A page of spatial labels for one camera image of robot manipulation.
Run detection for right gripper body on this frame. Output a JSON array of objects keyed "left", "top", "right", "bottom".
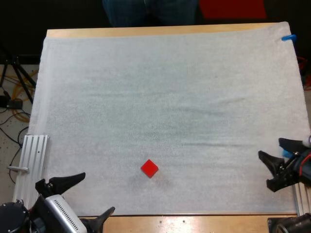
[{"left": 266, "top": 148, "right": 311, "bottom": 193}]

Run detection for ribbed aluminium rail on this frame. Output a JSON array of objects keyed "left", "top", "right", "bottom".
[
  {"left": 292, "top": 181, "right": 311, "bottom": 217},
  {"left": 12, "top": 134, "right": 51, "bottom": 210}
]

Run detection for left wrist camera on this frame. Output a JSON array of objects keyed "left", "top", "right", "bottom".
[{"left": 44, "top": 194, "right": 87, "bottom": 233}]

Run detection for silver clamp handle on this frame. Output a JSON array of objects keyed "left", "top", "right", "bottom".
[{"left": 7, "top": 165, "right": 30, "bottom": 173}]

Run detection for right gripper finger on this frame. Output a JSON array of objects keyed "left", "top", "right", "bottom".
[
  {"left": 278, "top": 137, "right": 305, "bottom": 153},
  {"left": 258, "top": 150, "right": 285, "bottom": 176}
]

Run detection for red cube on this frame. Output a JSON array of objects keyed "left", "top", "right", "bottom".
[{"left": 140, "top": 159, "right": 159, "bottom": 179}]

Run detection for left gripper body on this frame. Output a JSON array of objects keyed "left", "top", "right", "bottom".
[{"left": 29, "top": 179, "right": 97, "bottom": 233}]

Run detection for person's legs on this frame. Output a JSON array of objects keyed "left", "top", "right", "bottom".
[{"left": 102, "top": 0, "right": 199, "bottom": 28}]

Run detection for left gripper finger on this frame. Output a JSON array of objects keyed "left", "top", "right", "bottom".
[
  {"left": 48, "top": 172, "right": 86, "bottom": 195},
  {"left": 93, "top": 206, "right": 116, "bottom": 233}
]

